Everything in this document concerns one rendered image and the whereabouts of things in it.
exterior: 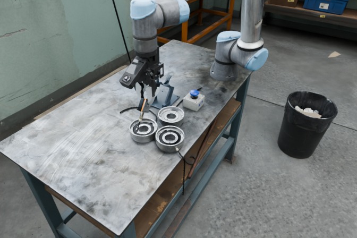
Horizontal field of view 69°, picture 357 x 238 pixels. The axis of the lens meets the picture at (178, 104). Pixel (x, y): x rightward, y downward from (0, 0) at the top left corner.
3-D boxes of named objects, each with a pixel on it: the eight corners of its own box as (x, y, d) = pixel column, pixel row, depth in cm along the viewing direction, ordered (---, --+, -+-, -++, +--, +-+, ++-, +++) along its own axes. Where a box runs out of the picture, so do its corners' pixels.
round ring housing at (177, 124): (181, 132, 101) (182, 124, 99) (155, 128, 102) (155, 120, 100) (185, 115, 110) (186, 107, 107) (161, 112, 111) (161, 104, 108)
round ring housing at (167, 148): (151, 138, 98) (151, 130, 95) (176, 130, 102) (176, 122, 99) (163, 158, 90) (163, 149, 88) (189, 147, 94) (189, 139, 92)
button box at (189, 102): (196, 112, 112) (197, 102, 109) (183, 106, 114) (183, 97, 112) (205, 102, 117) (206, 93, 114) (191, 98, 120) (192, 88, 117)
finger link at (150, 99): (163, 100, 97) (161, 78, 92) (154, 109, 93) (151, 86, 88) (156, 99, 98) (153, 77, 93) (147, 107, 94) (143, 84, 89)
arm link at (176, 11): (171, -7, 88) (143, -3, 83) (192, 0, 81) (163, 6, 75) (171, 16, 93) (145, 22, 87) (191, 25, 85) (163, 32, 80)
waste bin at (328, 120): (313, 169, 190) (336, 125, 164) (268, 151, 203) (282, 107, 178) (320, 142, 213) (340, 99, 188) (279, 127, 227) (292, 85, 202)
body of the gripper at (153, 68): (164, 77, 93) (163, 46, 86) (150, 88, 87) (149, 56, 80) (147, 71, 96) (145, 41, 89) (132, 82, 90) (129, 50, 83)
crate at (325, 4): (346, 9, 368) (352, -7, 355) (341, 16, 342) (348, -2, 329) (307, 2, 391) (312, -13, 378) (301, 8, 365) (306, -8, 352)
